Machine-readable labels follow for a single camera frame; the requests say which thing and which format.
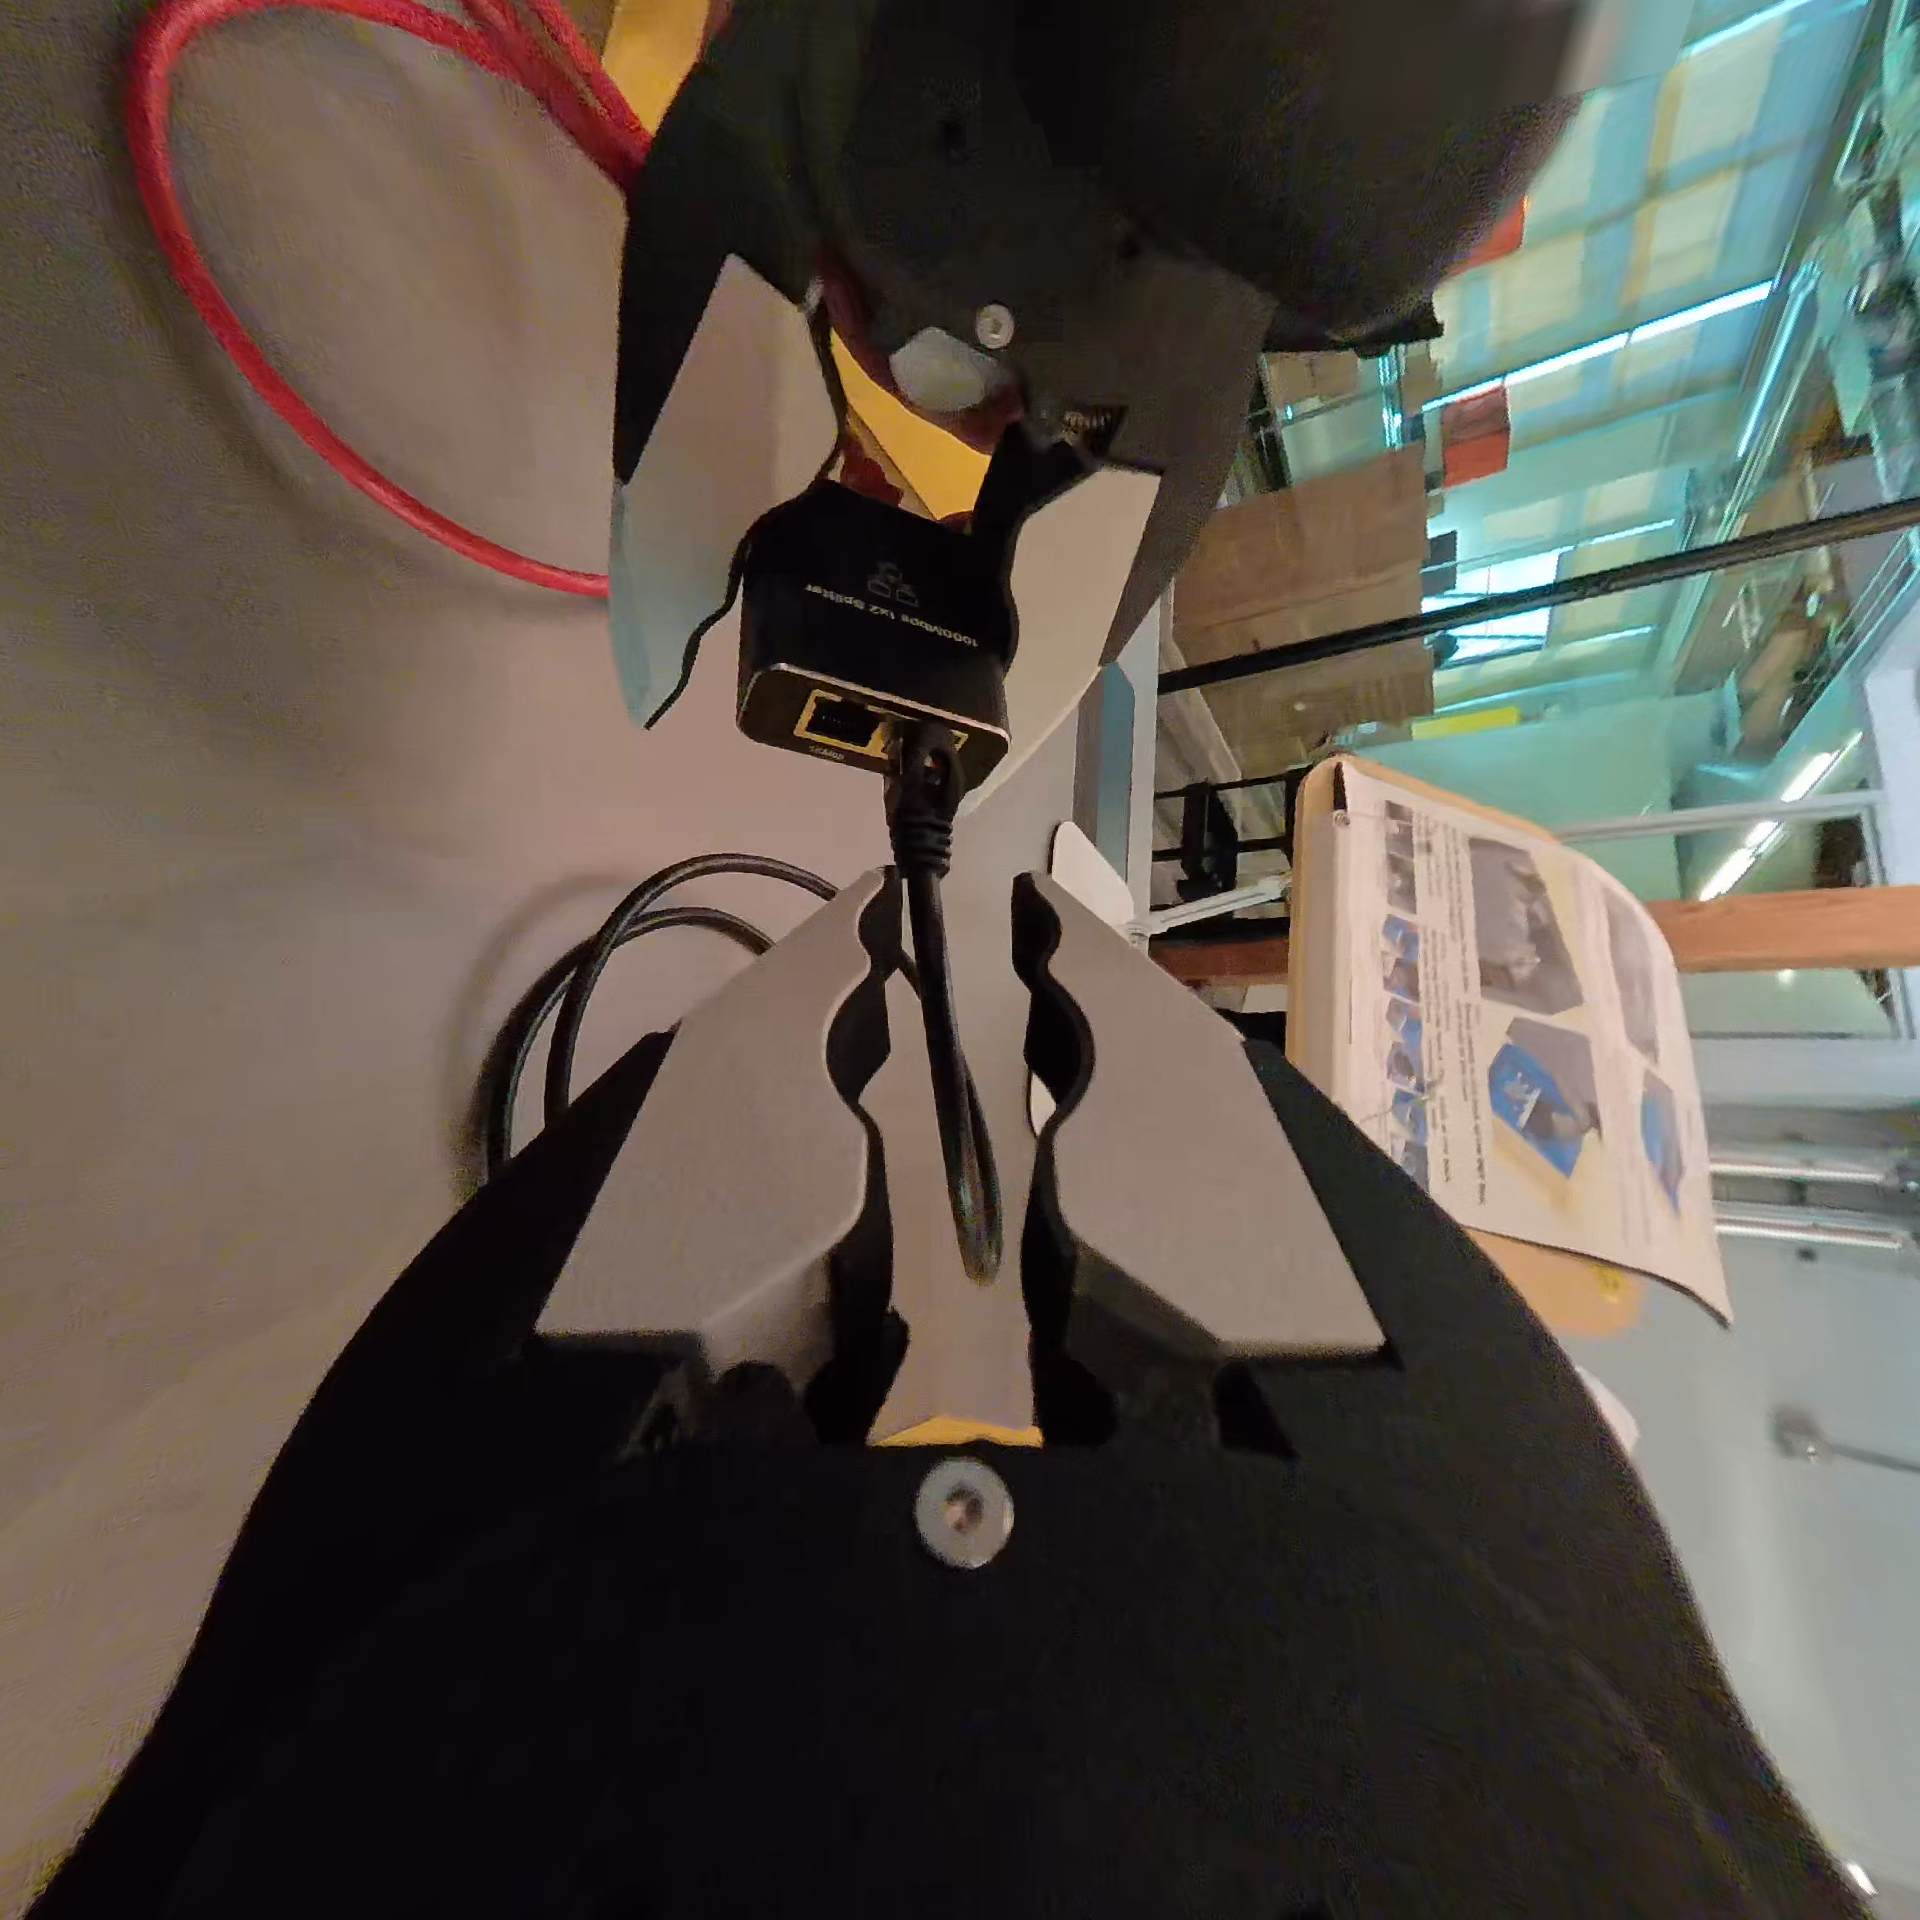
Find white board stand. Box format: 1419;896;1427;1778
1046;816;1292;952

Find large brown cardboard box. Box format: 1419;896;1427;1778
1175;448;1443;775

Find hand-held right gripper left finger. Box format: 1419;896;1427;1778
532;866;914;1443

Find black ethernet cable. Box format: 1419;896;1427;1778
483;717;1009;1290

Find wooden instruction board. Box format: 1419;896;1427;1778
1287;754;1737;1339

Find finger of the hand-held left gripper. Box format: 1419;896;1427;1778
972;248;1281;676
606;252;841;732

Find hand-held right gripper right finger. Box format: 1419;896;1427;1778
1009;871;1391;1444

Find black ethernet splitter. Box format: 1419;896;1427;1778
731;479;1025;788

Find red ethernet cable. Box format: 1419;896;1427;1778
127;0;655;598

